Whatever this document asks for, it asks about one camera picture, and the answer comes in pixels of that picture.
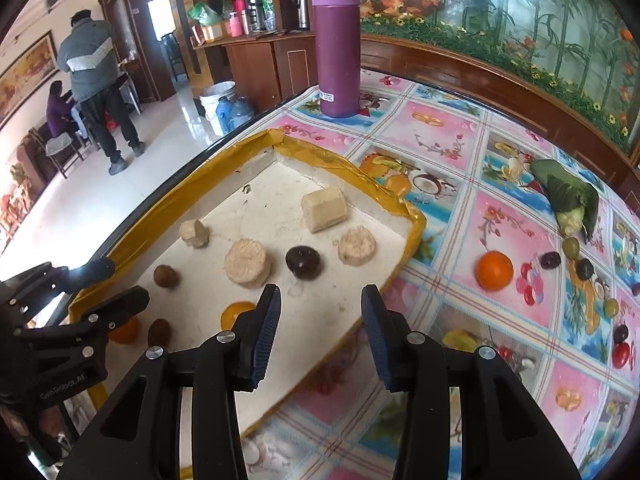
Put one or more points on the white foam tray yellow tape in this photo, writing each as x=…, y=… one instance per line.
x=280, y=185

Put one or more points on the dark round passion fruit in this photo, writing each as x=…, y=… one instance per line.
x=302, y=261

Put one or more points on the green round fruit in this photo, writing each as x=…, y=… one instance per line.
x=571, y=247
x=611, y=307

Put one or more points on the dark thermos flask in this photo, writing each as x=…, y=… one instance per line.
x=301, y=7

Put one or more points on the green bag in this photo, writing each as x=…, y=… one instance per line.
x=202, y=12

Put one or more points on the purple bottle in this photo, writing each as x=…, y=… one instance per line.
x=336, y=45

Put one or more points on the short beige sugarcane cylinder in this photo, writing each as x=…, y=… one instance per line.
x=356, y=249

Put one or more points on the red tomato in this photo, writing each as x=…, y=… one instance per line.
x=621, y=356

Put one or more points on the glass screen with artificial flowers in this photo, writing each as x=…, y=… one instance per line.
x=500, y=10

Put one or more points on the orange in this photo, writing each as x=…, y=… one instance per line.
x=125, y=334
x=235, y=311
x=494, y=270

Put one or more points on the dark purple plum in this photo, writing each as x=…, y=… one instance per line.
x=620, y=333
x=584, y=269
x=551, y=260

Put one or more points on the green custard apple with leaves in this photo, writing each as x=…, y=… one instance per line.
x=570, y=195

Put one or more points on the blue water jug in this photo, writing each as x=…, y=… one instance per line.
x=236, y=114

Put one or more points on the white bucket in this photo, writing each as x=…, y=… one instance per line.
x=216, y=105

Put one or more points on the pink bottle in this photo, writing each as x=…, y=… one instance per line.
x=233, y=25

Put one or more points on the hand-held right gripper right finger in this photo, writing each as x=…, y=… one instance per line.
x=375, y=340

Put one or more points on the wooden sideboard cabinet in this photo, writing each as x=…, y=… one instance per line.
x=260, y=67

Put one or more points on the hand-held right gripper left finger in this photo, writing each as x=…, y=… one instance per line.
x=267, y=330

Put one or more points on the black thermos flask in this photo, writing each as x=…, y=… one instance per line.
x=254, y=7

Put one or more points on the framed wall painting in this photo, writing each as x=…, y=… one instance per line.
x=25, y=72

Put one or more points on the wooden chair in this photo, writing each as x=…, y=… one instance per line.
x=55, y=152

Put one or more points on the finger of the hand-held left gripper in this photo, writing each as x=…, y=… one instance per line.
x=131, y=300
x=97, y=269

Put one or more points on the beige sugarcane block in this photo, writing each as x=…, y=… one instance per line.
x=324, y=208

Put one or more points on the small knobby beige piece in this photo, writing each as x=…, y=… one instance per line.
x=194, y=233

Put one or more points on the large beige sugarcane cylinder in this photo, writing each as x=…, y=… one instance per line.
x=247, y=262

